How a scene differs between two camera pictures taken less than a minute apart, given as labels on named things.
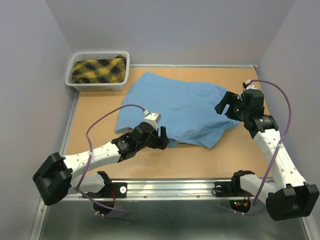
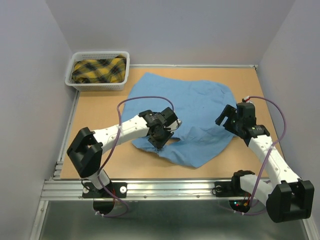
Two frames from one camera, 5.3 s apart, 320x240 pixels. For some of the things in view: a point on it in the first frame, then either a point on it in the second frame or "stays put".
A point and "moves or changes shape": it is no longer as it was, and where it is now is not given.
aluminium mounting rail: x=172 y=189 stays put
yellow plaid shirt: x=106 y=70 stays put
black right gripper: x=230 y=97 → x=228 y=110
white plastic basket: x=97 y=87 stays put
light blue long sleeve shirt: x=187 y=108 moves or changes shape
